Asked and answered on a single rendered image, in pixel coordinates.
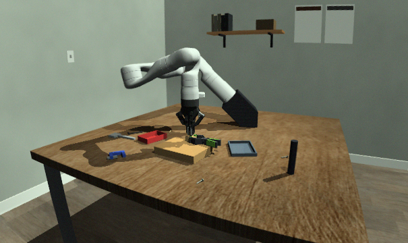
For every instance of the red open tray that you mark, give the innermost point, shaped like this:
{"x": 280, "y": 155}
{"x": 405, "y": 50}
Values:
{"x": 152, "y": 137}

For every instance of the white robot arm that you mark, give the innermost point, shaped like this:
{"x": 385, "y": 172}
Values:
{"x": 186, "y": 62}

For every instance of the black cylinder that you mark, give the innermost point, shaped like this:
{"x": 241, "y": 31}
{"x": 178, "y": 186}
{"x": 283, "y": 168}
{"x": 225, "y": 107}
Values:
{"x": 292, "y": 157}

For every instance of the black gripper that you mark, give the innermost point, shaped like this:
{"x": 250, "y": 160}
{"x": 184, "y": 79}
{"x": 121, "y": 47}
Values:
{"x": 190, "y": 110}

